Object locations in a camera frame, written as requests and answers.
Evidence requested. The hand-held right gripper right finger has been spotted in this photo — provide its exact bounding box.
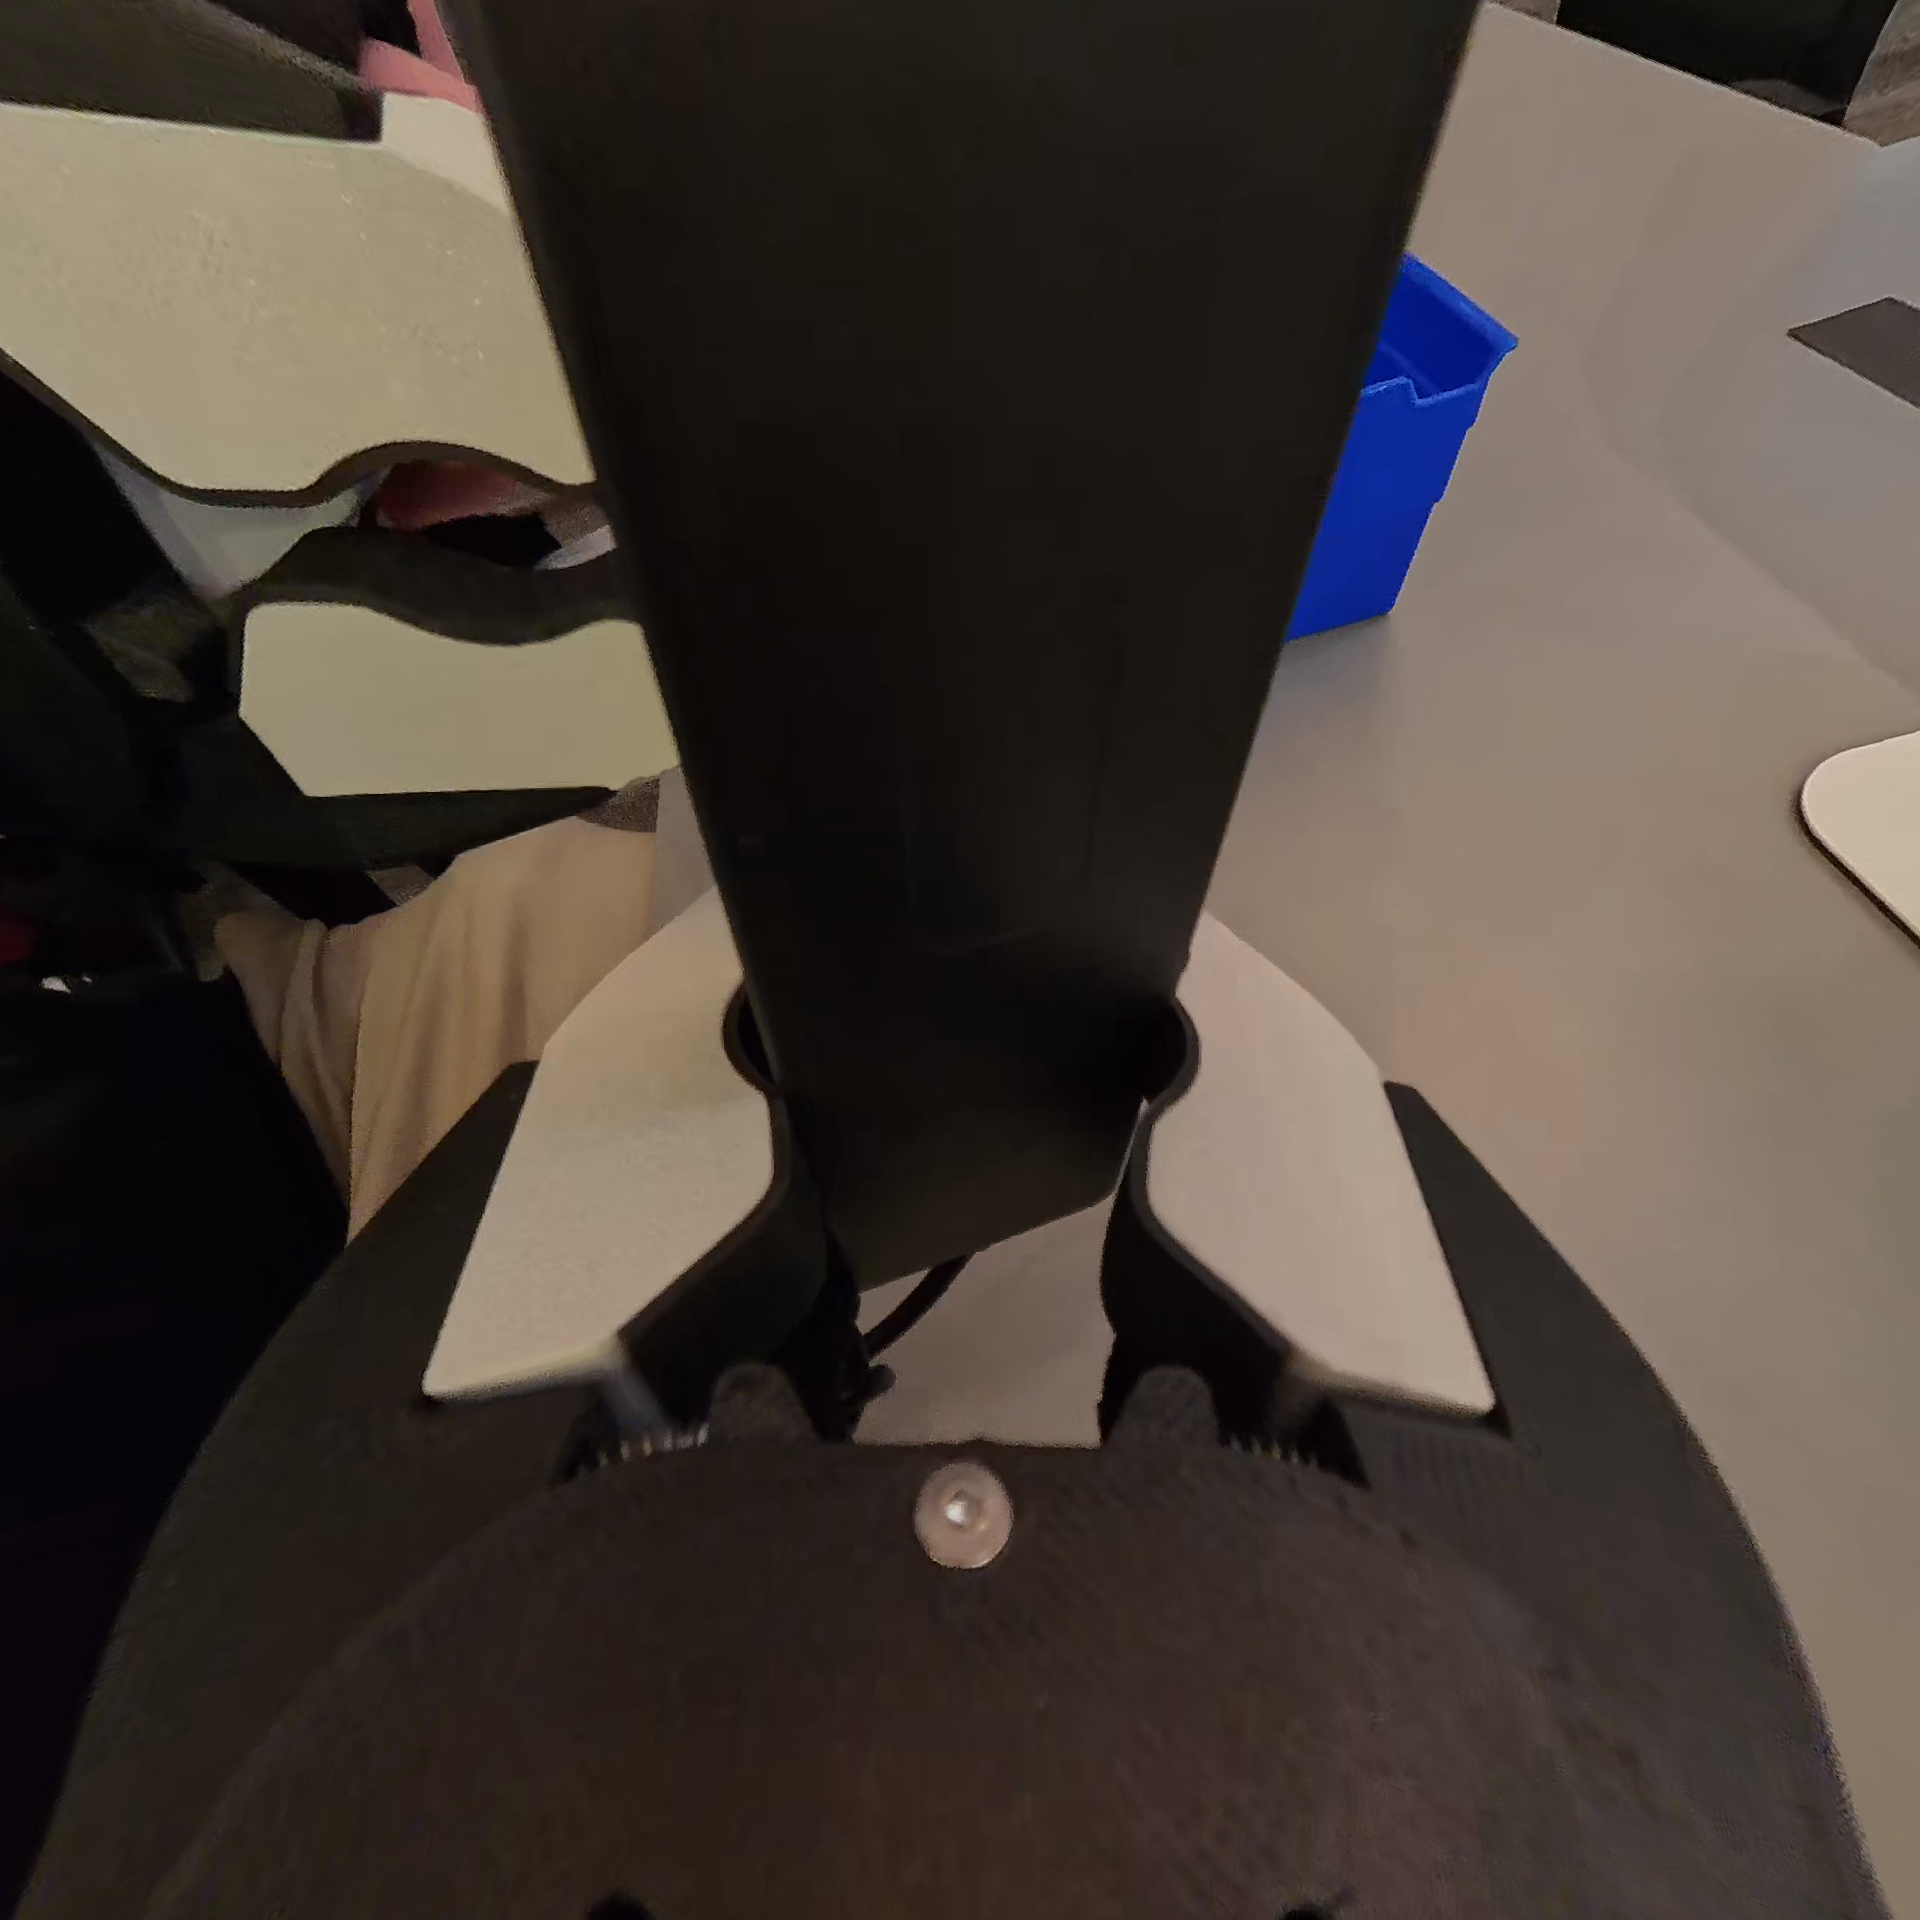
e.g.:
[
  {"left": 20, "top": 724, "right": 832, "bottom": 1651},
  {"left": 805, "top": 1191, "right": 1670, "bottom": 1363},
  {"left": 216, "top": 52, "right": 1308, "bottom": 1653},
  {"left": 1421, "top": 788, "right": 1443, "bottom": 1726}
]
[{"left": 1100, "top": 908, "right": 1497, "bottom": 1426}]

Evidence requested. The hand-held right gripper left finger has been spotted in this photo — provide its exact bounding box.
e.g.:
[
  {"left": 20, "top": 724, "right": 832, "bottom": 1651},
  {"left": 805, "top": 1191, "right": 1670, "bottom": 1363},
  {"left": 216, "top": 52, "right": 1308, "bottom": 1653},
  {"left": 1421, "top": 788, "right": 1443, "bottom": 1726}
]
[{"left": 420, "top": 887, "right": 829, "bottom": 1434}]

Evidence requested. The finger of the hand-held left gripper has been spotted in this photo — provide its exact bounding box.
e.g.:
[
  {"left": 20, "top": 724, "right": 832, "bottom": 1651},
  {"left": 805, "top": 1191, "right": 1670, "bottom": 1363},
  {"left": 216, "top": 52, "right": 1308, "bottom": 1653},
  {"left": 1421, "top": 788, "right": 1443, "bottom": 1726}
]
[
  {"left": 221, "top": 532, "right": 688, "bottom": 799},
  {"left": 0, "top": 90, "right": 605, "bottom": 511}
]

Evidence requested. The black usb cable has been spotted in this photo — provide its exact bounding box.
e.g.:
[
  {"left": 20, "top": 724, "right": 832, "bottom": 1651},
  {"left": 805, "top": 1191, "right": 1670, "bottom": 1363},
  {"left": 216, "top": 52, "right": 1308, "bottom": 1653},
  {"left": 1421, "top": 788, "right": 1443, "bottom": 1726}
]
[{"left": 853, "top": 1258, "right": 973, "bottom": 1359}]

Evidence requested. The black device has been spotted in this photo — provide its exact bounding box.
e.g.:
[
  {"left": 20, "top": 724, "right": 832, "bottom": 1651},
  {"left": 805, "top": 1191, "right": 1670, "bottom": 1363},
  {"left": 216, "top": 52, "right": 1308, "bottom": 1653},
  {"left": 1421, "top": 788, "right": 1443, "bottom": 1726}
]
[{"left": 451, "top": 0, "right": 1488, "bottom": 1289}]

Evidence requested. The person's leg in beige pants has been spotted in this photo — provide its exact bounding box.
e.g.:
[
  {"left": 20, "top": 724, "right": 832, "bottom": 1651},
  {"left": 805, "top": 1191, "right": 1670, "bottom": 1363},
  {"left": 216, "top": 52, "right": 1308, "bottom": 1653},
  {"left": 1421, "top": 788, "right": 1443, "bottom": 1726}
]
[{"left": 211, "top": 777, "right": 724, "bottom": 1238}]

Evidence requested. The person's black-clothed torso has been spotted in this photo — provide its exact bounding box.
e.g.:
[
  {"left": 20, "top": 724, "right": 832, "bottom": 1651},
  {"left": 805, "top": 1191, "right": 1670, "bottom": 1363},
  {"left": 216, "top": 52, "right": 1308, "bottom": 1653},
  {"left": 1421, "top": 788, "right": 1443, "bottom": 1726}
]
[{"left": 0, "top": 959, "right": 353, "bottom": 1920}]

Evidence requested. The white pad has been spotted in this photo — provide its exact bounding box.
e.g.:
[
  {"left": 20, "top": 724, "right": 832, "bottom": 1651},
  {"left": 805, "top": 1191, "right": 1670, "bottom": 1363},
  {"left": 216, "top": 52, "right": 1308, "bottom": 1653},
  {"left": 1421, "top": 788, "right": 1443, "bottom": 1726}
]
[{"left": 1798, "top": 732, "right": 1920, "bottom": 947}]

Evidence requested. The blue plastic bin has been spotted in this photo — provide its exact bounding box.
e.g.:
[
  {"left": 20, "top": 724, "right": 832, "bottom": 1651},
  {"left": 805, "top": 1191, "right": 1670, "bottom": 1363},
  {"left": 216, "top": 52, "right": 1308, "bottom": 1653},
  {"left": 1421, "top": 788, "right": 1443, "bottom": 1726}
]
[{"left": 1286, "top": 251, "right": 1519, "bottom": 645}]

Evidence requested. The dark square mat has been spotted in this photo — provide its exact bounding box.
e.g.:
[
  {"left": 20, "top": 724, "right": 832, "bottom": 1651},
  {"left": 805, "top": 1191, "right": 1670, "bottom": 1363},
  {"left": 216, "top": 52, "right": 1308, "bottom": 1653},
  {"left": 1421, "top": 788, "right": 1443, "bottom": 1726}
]
[{"left": 1788, "top": 298, "right": 1920, "bottom": 383}]

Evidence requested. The black office chair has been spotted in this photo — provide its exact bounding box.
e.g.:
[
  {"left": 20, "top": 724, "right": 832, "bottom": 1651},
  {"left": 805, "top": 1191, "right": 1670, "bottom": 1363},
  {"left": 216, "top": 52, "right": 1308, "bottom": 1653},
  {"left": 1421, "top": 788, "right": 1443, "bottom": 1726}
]
[{"left": 1558, "top": 0, "right": 1903, "bottom": 121}]

